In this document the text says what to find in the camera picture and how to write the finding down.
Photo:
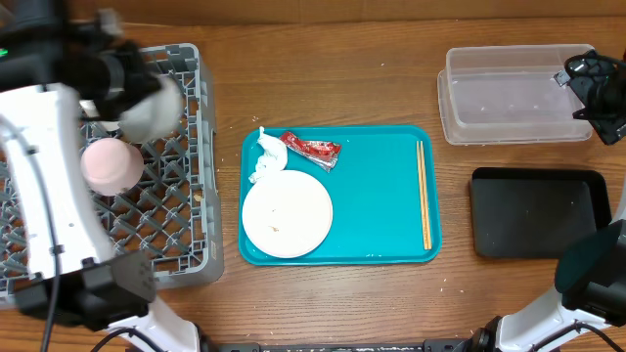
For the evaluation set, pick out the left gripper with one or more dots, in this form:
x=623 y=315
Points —
x=146 y=77

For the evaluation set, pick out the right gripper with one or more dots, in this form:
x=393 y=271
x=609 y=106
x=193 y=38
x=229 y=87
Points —
x=592 y=85

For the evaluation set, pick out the grey metal bowl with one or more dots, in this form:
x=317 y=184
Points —
x=156 y=116

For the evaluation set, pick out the small white plate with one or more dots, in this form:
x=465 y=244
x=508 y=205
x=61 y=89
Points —
x=111 y=167

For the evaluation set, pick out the wooden chopstick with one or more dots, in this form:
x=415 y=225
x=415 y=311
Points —
x=422 y=193
x=426 y=199

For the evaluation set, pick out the white napkin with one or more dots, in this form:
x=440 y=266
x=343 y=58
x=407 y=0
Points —
x=274 y=158

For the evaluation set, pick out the large white plate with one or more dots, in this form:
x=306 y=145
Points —
x=287 y=214

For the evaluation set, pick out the red snack wrapper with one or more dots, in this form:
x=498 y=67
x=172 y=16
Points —
x=324 y=154

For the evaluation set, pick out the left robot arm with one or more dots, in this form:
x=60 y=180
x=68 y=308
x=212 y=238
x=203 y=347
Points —
x=49 y=66

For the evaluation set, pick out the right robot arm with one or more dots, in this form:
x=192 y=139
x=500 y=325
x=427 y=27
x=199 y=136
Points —
x=589 y=290

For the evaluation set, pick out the clear plastic storage bin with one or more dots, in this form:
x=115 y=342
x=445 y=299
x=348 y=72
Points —
x=497 y=95

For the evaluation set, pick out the black plastic tray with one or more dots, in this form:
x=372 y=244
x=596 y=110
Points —
x=525 y=213

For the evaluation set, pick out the grey plastic dish rack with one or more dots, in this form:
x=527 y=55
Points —
x=176 y=195

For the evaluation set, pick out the teal plastic serving tray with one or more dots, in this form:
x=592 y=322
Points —
x=375 y=193

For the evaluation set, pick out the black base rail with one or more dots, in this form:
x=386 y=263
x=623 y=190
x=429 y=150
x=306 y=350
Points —
x=429 y=345

